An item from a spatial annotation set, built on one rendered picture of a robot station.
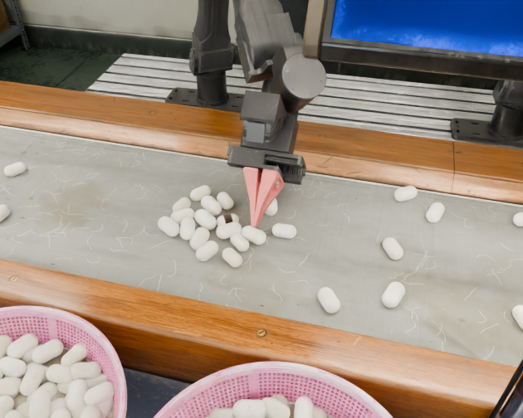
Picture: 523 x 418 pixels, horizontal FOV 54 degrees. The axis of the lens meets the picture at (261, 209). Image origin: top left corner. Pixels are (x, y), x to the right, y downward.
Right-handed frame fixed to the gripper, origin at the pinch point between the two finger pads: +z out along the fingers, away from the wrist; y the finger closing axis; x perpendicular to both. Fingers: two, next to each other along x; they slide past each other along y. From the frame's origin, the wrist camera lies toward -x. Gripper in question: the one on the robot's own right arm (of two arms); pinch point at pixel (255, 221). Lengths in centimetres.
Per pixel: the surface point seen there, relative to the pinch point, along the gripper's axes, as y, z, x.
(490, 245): 31.0, -2.9, 5.1
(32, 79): -165, -72, 158
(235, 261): -0.5, 6.1, -4.4
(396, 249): 18.8, 0.4, -0.2
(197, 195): -9.7, -2.5, 2.7
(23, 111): -47, -13, 10
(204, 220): -6.7, 1.2, -1.0
